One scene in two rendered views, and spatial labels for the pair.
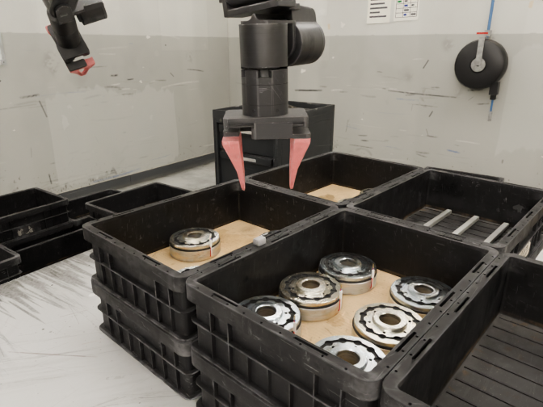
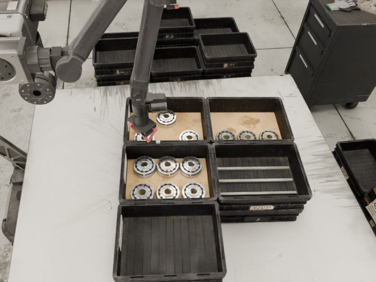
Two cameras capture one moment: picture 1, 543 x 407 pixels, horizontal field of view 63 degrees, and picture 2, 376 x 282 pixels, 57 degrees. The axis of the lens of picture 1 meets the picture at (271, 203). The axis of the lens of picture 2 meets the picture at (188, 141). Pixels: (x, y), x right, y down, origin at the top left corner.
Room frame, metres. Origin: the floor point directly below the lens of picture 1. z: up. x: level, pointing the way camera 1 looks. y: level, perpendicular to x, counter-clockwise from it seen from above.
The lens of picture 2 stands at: (0.00, -0.72, 2.16)
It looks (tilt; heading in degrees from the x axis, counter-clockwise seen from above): 51 degrees down; 41
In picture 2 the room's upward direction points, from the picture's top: 5 degrees clockwise
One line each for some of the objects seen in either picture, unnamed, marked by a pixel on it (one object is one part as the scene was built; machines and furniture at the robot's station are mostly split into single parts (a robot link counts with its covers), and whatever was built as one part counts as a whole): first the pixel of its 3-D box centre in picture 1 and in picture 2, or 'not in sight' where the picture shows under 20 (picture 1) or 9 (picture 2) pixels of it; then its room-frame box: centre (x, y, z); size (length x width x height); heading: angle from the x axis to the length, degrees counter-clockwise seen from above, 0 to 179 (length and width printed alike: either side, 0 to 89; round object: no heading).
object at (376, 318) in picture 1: (389, 320); (168, 191); (0.53, -0.17, 0.86); 0.05 x 0.05 x 0.01
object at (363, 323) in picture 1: (389, 323); (168, 192); (0.53, -0.17, 0.86); 0.10 x 0.10 x 0.01
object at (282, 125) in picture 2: (334, 195); (245, 126); (1.08, -0.16, 0.87); 0.40 x 0.30 x 0.11; 138
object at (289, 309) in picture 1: (266, 315); (144, 165); (0.55, 0.01, 0.86); 0.10 x 0.10 x 0.01
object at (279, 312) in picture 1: (266, 312); (144, 164); (0.55, 0.01, 0.86); 0.05 x 0.05 x 0.01
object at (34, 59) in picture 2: not in sight; (38, 59); (0.32, 0.21, 1.45); 0.09 x 0.08 x 0.12; 54
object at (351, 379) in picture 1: (351, 271); (167, 172); (0.58, -0.12, 0.92); 0.40 x 0.30 x 0.02; 138
